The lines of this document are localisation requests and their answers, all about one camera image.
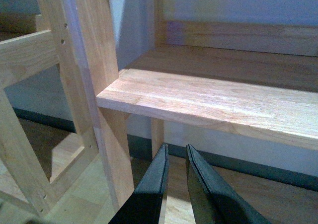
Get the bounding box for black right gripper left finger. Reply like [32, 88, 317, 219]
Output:
[110, 143, 169, 224]

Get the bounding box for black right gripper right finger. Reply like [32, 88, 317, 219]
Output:
[186, 145, 270, 224]

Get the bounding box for wooden shelf unit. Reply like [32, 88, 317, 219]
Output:
[95, 0, 318, 210]

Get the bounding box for wooden ladder frame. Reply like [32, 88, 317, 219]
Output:
[0, 0, 105, 220]

